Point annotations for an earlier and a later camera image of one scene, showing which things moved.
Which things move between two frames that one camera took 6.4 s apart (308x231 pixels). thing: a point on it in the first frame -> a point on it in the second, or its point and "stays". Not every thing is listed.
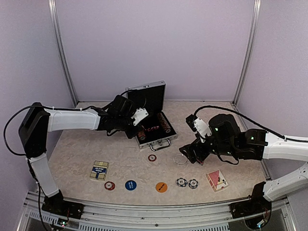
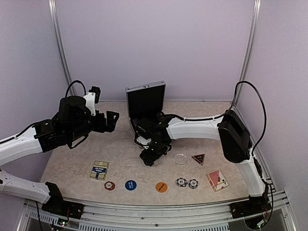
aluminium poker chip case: (157, 132) stays
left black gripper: (131, 134) -> (110, 123)
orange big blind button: (161, 187) stays
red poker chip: (109, 186) stays
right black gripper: (191, 154) -> (149, 158)
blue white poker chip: (193, 184) stays
